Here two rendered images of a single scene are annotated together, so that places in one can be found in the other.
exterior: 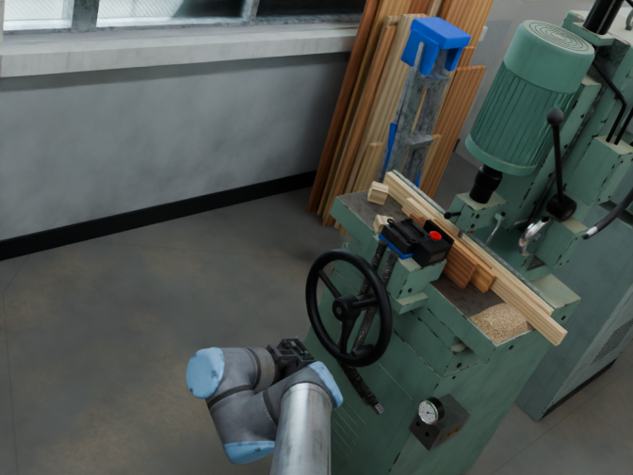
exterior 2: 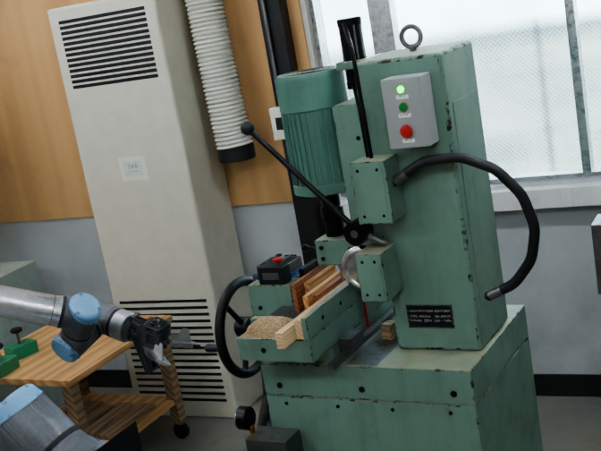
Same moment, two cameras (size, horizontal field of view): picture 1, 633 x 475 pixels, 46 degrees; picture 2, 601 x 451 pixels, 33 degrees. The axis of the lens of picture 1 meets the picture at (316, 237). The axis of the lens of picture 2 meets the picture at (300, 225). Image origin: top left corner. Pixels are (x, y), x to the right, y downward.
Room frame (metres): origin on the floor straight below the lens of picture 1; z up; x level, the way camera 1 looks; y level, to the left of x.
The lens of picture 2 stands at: (1.16, -2.85, 1.71)
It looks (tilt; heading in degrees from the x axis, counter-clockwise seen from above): 13 degrees down; 80
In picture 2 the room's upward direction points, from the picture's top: 10 degrees counter-clockwise
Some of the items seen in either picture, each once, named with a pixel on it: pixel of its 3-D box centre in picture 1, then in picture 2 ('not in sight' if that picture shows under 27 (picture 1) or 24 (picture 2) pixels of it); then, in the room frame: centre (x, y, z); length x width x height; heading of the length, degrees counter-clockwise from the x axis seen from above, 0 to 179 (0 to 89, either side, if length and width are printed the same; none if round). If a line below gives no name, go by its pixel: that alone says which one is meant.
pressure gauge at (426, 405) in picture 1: (430, 412); (247, 421); (1.34, -0.41, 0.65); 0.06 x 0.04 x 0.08; 50
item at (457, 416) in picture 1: (439, 422); (274, 448); (1.40, -0.45, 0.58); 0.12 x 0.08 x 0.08; 140
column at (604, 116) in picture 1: (558, 155); (435, 197); (1.90, -0.53, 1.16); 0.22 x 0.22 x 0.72; 50
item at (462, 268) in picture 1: (442, 252); (312, 285); (1.59, -0.31, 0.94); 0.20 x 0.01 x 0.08; 50
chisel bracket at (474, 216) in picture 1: (476, 212); (345, 251); (1.69, -0.36, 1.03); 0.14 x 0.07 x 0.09; 140
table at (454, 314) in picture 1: (420, 269); (313, 307); (1.59, -0.28, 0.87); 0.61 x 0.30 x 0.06; 50
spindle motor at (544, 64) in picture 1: (527, 99); (318, 131); (1.67, -0.35, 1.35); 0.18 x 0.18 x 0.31
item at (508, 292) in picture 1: (478, 266); (331, 301); (1.62, -0.41, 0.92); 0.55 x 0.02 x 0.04; 50
